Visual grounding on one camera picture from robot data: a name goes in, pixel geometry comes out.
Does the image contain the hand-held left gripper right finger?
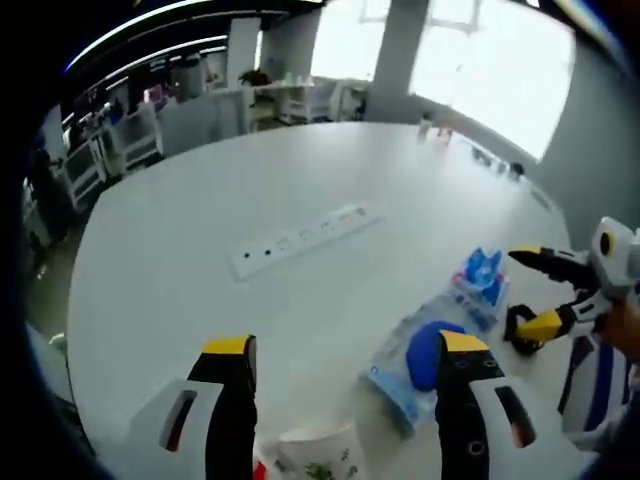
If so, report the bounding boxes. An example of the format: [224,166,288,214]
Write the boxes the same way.
[433,329,572,480]

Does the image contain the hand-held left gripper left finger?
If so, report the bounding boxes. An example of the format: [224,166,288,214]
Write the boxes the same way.
[130,333,260,480]

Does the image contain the black cable item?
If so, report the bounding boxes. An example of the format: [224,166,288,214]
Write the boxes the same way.
[502,302,547,357]

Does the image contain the blue pad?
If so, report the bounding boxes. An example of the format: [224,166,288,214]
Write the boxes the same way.
[357,293,502,435]

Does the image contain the blue pink snack packet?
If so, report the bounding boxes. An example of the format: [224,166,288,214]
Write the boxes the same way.
[451,244,512,332]

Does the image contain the white paper cup item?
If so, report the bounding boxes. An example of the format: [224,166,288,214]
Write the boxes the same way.
[277,421,362,480]

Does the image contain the person's right hand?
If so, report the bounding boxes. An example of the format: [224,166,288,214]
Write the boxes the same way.
[601,298,640,362]

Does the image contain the white table socket panel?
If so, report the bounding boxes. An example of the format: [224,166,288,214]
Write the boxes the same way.
[228,201,385,285]

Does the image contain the white table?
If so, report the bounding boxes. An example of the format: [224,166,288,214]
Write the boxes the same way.
[64,121,576,480]

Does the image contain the white shelf unit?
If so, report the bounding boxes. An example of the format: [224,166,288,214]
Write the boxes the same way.
[248,81,367,132]

